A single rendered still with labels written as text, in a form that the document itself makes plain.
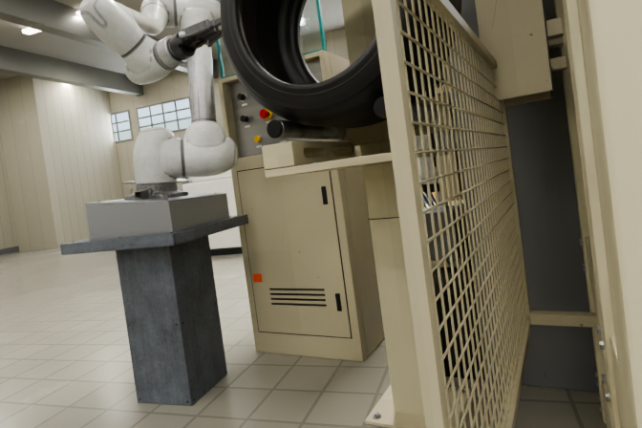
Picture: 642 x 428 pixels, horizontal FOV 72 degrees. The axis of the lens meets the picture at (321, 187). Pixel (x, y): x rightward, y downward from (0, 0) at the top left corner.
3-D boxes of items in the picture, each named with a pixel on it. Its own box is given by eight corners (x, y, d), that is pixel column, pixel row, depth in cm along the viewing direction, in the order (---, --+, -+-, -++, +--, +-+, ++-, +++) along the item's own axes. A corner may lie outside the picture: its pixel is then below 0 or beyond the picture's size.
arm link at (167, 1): (138, -2, 169) (175, 0, 173) (139, -14, 183) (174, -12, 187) (141, 32, 177) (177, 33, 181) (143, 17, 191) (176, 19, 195)
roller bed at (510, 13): (497, 108, 128) (484, 5, 127) (554, 97, 121) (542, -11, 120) (486, 102, 111) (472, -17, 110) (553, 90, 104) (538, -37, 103)
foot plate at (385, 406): (394, 382, 159) (393, 376, 159) (470, 391, 146) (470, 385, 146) (364, 423, 135) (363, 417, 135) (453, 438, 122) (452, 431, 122)
